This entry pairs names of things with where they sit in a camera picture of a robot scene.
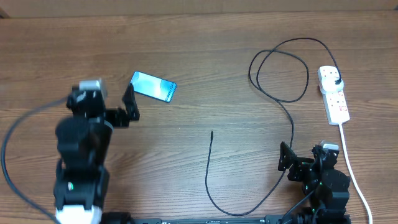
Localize Galaxy smartphone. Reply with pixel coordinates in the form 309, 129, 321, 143
130, 71, 177, 103

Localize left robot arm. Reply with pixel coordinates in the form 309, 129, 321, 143
53, 81, 140, 224

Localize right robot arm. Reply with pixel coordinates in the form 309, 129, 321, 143
277, 141, 351, 224

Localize white charger plug adapter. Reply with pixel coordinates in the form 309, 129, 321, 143
319, 77, 345, 94

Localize white power strip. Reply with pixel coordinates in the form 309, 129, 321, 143
317, 65, 350, 125

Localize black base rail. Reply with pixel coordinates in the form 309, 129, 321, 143
130, 215, 283, 224

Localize white power strip cord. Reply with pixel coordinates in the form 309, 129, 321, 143
338, 123, 374, 224

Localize black charger cable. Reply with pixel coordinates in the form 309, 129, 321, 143
205, 37, 343, 217

